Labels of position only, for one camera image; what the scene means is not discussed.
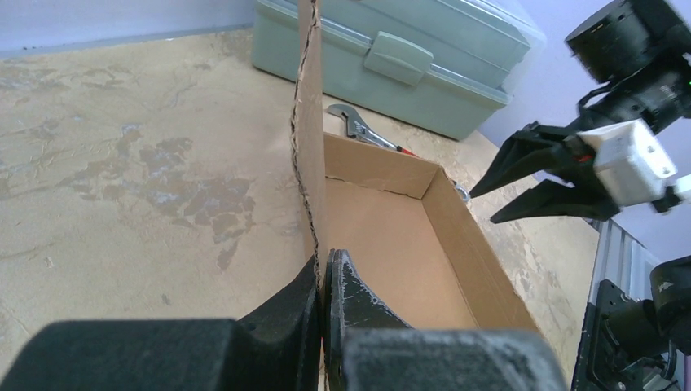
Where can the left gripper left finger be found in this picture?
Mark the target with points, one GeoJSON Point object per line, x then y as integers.
{"type": "Point", "coordinates": [274, 347]}

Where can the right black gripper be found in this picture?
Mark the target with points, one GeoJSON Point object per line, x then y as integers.
{"type": "Point", "coordinates": [539, 147]}

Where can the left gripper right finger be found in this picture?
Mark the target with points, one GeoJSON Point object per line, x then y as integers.
{"type": "Point", "coordinates": [368, 347]}

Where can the brown cardboard box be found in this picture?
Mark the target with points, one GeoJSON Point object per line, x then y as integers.
{"type": "Point", "coordinates": [412, 240]}

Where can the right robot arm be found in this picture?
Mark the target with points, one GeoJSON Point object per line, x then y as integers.
{"type": "Point", "coordinates": [637, 52]}

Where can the translucent green plastic toolbox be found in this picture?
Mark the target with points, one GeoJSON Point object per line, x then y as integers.
{"type": "Point", "coordinates": [443, 66]}

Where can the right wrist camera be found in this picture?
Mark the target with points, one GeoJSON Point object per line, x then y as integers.
{"type": "Point", "coordinates": [633, 166]}

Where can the aluminium frame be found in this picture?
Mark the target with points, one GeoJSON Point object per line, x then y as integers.
{"type": "Point", "coordinates": [623, 260]}

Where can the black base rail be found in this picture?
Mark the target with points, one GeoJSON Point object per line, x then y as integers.
{"type": "Point", "coordinates": [638, 345]}

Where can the red handled adjustable wrench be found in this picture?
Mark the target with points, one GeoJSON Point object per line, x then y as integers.
{"type": "Point", "coordinates": [367, 132]}

